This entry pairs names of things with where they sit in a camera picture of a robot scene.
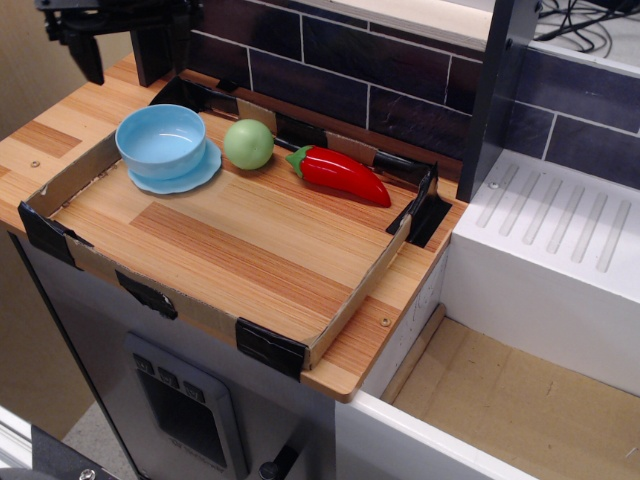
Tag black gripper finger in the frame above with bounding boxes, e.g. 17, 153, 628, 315
166, 24, 191, 74
66, 32, 104, 84

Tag light blue scalloped plate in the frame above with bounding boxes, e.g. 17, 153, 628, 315
128, 140, 222, 195

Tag black cables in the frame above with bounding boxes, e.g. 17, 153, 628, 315
534, 0, 640, 55

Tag red toy chili pepper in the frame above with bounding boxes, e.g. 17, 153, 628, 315
285, 145, 391, 208

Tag green toy ball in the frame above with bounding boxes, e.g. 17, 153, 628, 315
223, 119, 274, 170

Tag light blue bowl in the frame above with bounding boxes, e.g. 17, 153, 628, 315
115, 104, 206, 180

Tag dark grey left post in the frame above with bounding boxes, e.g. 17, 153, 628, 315
130, 28, 173, 87

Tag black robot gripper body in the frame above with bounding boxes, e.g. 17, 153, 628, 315
34, 0, 204, 42

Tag dark grey vertical post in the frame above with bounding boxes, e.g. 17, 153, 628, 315
457, 0, 540, 202

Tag black oven knob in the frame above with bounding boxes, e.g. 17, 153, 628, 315
258, 445, 299, 480

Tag grey toy oven front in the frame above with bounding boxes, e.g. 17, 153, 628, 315
15, 239, 336, 479

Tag white toy sink unit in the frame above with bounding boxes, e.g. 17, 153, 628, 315
336, 152, 639, 479

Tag cardboard tray frame with tape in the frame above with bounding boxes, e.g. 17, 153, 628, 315
19, 79, 465, 400

